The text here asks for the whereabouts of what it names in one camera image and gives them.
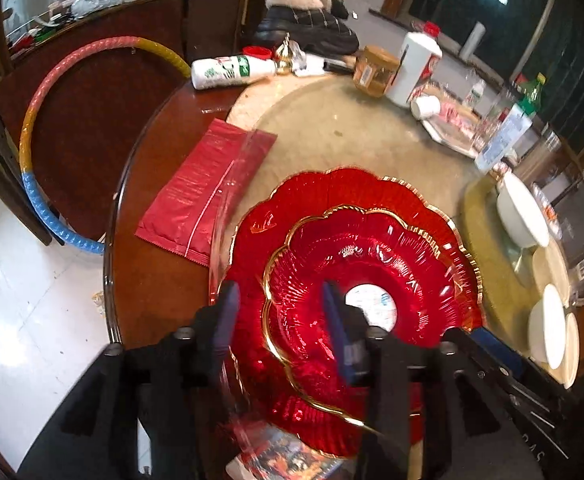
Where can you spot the black fur-trimmed jacket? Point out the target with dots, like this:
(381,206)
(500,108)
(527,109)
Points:
(307,22)

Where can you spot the wooden sideboard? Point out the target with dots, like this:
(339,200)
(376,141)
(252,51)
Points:
(212,15)

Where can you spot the white spray bottle green label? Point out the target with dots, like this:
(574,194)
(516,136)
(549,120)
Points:
(222,71)

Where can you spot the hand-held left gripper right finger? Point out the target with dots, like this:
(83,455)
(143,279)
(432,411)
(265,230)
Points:
(336,325)

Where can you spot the white tube blue label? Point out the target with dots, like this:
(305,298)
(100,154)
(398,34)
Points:
(501,140)

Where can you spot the gold bell-shaped ornament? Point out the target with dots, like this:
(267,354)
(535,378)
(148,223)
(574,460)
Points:
(284,57)

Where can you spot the colourful printed box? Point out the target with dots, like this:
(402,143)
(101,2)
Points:
(282,455)

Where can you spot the small white cup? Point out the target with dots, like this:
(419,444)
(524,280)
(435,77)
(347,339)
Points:
(425,106)

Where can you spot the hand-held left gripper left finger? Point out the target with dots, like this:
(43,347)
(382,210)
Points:
(226,320)

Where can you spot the large red scalloped plate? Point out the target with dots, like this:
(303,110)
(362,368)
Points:
(332,190)

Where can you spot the small red scalloped plate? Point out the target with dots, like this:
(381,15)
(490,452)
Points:
(361,250)

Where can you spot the pink yellow blue hula hoop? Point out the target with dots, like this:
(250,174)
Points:
(27,160)

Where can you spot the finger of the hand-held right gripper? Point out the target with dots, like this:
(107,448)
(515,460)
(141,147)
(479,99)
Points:
(496,355)

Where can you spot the amber plastic jar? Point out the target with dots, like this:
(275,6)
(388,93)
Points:
(374,72)

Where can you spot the white liquor bottle red cap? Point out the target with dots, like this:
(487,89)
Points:
(414,65)

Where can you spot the green plastic bottle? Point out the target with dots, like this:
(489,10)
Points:
(531,92)

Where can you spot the red plastic packet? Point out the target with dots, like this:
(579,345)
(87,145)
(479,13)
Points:
(197,190)

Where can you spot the white paper roll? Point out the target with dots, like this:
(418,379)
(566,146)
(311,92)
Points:
(471,40)

